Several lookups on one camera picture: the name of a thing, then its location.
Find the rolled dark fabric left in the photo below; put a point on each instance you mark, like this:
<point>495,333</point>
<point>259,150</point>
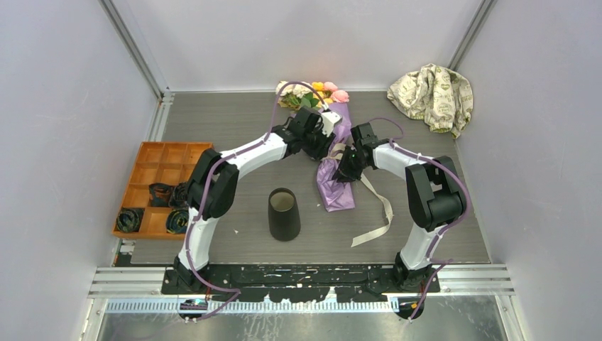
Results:
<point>129,219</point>

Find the rolled dark fabric middle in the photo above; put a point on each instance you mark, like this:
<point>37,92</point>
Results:
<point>159,194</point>

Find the rolled dark fabric upper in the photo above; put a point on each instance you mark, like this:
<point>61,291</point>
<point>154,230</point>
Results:
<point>178,198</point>

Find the purple flower bouquet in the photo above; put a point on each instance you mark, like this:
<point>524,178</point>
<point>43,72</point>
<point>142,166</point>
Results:
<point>335,196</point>

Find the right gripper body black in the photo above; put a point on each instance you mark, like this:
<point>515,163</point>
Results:
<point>351,166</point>

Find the rolled dark fabric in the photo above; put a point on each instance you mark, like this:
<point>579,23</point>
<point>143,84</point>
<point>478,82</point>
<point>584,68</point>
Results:
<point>129,219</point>
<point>178,198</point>
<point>159,194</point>
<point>177,221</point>

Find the orange compartment tray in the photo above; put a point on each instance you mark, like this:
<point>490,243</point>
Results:
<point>158,162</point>

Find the cream ribbon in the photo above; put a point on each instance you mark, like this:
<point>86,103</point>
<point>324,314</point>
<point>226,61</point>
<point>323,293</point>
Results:
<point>380,220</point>

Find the rolled dark fabric lower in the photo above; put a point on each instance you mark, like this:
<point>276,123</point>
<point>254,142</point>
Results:
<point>177,221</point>

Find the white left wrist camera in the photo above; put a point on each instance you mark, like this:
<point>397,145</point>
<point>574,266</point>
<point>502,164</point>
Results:
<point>329,121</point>

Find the dark cylindrical vase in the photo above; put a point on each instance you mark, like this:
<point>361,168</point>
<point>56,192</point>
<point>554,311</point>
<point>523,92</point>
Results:
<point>283,215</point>

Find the patterned cream cloth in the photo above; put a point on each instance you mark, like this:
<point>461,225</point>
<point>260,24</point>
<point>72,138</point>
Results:
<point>441,98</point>

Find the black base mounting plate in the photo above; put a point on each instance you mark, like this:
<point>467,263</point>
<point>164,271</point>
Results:
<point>297,283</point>

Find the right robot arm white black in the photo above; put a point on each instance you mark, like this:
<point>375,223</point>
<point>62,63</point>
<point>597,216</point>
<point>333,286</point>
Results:
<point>437,198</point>

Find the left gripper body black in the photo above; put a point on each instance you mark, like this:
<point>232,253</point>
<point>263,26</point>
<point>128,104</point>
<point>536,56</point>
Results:
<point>316,141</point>

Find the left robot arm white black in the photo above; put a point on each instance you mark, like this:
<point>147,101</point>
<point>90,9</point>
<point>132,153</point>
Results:
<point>212,186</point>

